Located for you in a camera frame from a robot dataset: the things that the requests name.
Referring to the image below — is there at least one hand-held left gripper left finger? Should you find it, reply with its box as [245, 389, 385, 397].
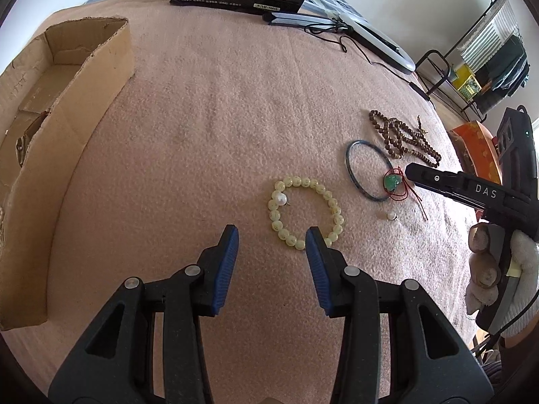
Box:
[48, 224, 239, 404]

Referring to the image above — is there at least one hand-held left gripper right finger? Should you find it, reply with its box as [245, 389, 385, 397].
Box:
[305, 226, 493, 404]

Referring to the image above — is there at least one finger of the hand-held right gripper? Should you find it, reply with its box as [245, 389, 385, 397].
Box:
[405, 162, 512, 216]

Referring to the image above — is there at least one green pendant with red cord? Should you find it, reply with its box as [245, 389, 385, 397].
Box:
[381, 167, 429, 222]

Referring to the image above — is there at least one brown wooden bead necklace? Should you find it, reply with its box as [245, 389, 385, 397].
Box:
[369, 109, 443, 168]

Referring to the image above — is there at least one cream bead bracelet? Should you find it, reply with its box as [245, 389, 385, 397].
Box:
[268, 175, 345, 250]

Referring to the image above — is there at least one dark blue bangle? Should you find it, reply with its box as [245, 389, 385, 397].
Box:
[346, 140, 399, 201]

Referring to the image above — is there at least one cardboard box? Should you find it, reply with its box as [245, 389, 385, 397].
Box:
[0, 17, 135, 331]

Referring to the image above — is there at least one person's right hand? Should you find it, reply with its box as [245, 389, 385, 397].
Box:
[464, 223, 539, 339]

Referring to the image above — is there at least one orange box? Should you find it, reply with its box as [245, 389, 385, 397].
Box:
[448, 121, 504, 186]

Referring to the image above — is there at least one yellow green box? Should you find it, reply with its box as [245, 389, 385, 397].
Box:
[452, 65, 483, 97]

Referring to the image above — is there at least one dark hanging clothing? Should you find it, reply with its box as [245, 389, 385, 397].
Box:
[476, 34, 531, 112]

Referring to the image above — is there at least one black metal clothes rack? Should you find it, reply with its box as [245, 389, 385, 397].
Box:
[415, 0, 531, 125]

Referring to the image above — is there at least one striped hanging cloth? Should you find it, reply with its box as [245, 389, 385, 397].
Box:
[461, 0, 520, 70]

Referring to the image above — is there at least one black ring light cable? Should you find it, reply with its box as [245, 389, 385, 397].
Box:
[309, 25, 430, 102]

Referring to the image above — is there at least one white ring light with tripod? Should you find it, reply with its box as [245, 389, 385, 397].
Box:
[263, 10, 415, 74]

